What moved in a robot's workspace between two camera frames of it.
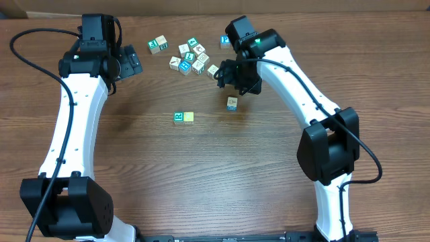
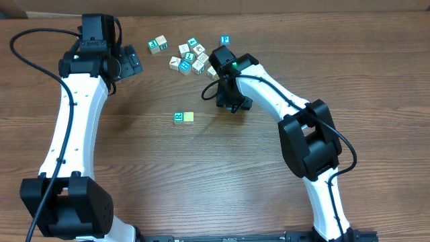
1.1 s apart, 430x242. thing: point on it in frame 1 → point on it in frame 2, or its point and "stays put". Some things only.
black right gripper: [228, 78] → [224, 101]
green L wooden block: [189, 57] stays put
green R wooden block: [179, 117] stays put
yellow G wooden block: [189, 117] stays put
